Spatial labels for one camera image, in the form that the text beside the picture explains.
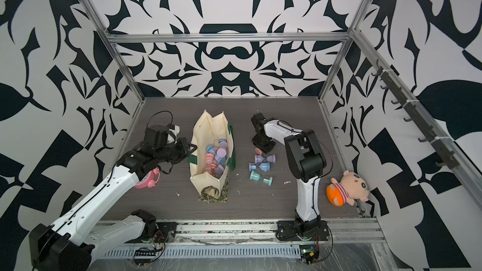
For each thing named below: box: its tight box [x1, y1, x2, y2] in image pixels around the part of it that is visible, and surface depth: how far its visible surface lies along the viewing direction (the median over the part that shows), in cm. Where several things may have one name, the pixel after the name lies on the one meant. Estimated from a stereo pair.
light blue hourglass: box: [248, 161, 271, 172], surface depth 91 cm
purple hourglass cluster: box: [216, 138, 228, 158], surface depth 88 cm
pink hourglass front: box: [204, 153, 215, 169], surface depth 90 cm
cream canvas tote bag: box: [188, 109, 236, 197], surface depth 85 cm
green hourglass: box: [249, 170, 274, 187], surface depth 88 cm
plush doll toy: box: [325, 170, 370, 208], surface depth 80 cm
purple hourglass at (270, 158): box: [254, 154, 277, 164], surface depth 93 cm
